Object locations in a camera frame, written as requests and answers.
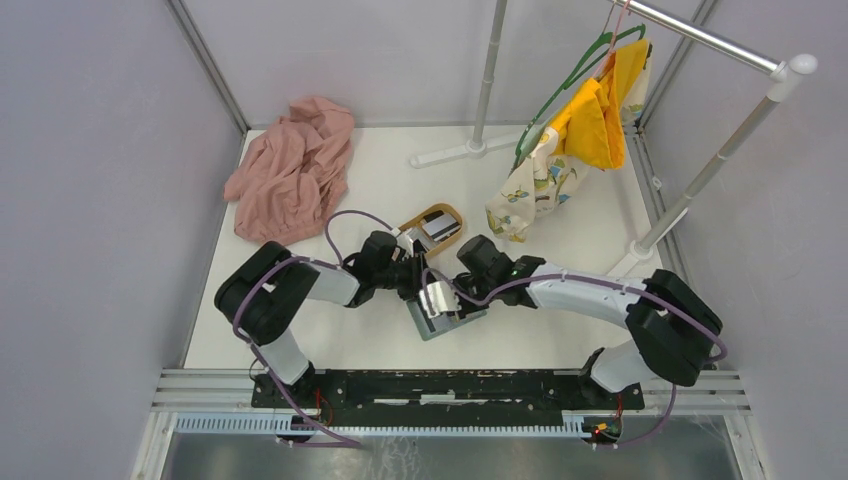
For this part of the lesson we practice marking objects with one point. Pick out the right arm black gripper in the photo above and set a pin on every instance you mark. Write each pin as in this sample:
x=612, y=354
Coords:
x=470, y=309

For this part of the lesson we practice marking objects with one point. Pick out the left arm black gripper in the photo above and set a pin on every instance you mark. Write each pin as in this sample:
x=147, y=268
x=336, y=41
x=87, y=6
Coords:
x=415, y=264

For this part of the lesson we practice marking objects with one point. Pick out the yellow oval card tray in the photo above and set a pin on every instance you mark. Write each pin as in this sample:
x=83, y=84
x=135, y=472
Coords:
x=417, y=221

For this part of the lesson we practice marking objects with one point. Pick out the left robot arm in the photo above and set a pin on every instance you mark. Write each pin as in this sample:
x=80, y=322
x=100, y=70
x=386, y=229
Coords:
x=262, y=298

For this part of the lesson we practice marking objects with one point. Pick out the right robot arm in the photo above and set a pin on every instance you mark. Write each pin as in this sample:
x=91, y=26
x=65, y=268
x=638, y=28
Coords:
x=674, y=334

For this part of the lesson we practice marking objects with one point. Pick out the white striped card in tray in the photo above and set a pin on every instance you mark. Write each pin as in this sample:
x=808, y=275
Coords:
x=440, y=225

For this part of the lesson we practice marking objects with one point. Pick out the cartoon print hanging garment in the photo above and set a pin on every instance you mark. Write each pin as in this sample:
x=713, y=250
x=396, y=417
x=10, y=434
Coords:
x=541, y=183

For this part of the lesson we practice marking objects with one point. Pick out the pink crumpled cloth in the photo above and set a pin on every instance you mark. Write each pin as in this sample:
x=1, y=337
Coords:
x=293, y=175

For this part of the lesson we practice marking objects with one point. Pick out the yellow hanging garment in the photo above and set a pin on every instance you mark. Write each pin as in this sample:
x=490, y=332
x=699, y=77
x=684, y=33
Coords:
x=590, y=127

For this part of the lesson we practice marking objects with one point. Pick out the green clothes hanger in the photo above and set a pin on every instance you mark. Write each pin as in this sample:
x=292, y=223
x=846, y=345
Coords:
x=591, y=57

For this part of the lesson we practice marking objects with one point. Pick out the pink clothes hanger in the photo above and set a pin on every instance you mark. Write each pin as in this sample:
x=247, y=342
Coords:
x=613, y=40

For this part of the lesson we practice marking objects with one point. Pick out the white clothes rack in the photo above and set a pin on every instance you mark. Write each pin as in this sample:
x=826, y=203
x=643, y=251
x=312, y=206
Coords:
x=686, y=130

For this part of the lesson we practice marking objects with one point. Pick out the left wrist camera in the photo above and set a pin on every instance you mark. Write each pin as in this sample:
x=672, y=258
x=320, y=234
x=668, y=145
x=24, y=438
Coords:
x=414, y=241

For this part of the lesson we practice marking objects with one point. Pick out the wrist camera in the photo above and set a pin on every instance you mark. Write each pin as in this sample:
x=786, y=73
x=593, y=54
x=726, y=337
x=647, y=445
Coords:
x=414, y=241
x=439, y=298

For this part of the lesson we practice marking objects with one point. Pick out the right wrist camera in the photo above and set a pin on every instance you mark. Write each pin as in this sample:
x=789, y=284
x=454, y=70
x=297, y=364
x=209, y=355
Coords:
x=439, y=298

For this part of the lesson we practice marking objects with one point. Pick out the aluminium frame rails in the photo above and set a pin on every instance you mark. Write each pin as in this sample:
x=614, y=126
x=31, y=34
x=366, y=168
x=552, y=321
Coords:
x=247, y=402

